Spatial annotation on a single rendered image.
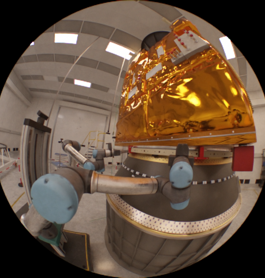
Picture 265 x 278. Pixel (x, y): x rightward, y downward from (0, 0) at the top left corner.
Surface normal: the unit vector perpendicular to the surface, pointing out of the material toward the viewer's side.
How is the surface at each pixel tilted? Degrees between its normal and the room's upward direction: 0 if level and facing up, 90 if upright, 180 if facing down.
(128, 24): 180
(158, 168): 62
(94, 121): 90
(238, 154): 90
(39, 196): 85
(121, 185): 70
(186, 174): 100
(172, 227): 43
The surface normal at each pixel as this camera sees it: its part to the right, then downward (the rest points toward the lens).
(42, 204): 0.38, -0.18
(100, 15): -0.10, 0.99
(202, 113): -0.86, -0.13
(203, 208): -0.20, -0.59
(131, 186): 0.32, -0.43
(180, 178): -0.50, 0.02
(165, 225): -0.27, -0.83
